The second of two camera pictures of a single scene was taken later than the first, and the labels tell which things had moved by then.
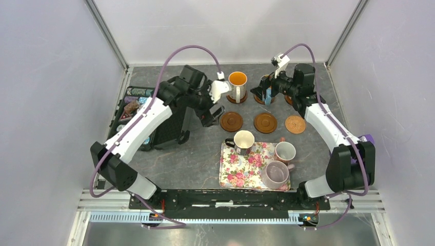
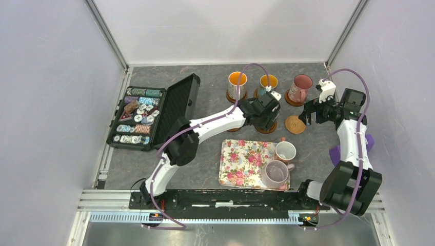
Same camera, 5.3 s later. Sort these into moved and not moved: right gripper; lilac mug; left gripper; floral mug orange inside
Moved: left gripper; right gripper
Not moved: lilac mug; floral mug orange inside
